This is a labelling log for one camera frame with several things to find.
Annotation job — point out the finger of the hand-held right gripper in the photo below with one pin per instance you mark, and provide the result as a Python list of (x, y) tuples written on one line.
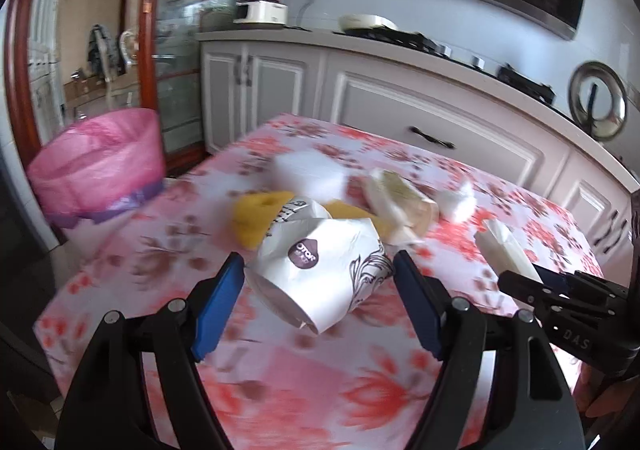
[(595, 282), (520, 287)]

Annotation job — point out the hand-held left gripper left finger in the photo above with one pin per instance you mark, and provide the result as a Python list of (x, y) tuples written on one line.
[(220, 300)]

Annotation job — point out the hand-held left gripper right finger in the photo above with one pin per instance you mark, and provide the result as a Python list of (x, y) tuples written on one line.
[(417, 305)]

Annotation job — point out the yellow sponge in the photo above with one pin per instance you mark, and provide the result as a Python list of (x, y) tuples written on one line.
[(255, 220)]

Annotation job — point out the printed white paper cup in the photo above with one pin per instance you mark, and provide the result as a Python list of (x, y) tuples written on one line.
[(320, 280)]

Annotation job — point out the beige paper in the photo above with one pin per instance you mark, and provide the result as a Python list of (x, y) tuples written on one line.
[(405, 202)]

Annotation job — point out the white tissue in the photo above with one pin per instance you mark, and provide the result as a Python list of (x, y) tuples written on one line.
[(457, 205)]

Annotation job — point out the large white foam block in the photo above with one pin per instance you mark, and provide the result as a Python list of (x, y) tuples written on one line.
[(310, 174)]

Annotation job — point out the white bin with pink bag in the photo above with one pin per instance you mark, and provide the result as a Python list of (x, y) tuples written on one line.
[(100, 154)]

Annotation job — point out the person's right hand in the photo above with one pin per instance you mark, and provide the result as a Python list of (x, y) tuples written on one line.
[(607, 397)]

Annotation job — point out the pink floral tablecloth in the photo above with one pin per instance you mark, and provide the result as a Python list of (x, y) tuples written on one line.
[(300, 380)]

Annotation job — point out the steel pot lid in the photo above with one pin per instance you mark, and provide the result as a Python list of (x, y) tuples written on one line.
[(610, 104)]

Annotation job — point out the black lid stand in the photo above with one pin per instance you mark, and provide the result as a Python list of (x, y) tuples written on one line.
[(593, 99)]

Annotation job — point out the black gas stove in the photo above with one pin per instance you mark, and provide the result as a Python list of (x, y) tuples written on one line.
[(525, 82)]

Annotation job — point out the white kitchen base cabinet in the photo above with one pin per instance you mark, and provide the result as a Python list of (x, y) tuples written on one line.
[(375, 94)]

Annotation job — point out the glass sliding door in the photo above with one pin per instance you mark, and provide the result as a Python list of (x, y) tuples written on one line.
[(190, 54)]

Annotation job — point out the white dining chair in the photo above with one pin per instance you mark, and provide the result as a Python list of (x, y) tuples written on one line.
[(127, 44)]

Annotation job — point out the dark clothes on chair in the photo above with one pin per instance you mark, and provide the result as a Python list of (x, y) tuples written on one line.
[(97, 47)]

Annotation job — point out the white flat pan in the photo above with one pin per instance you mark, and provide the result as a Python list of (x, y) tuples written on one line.
[(365, 21)]

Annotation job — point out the white rice cooker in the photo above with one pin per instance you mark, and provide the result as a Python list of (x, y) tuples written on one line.
[(260, 10)]

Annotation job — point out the red wooden door frame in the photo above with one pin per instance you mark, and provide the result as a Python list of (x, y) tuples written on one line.
[(22, 79)]

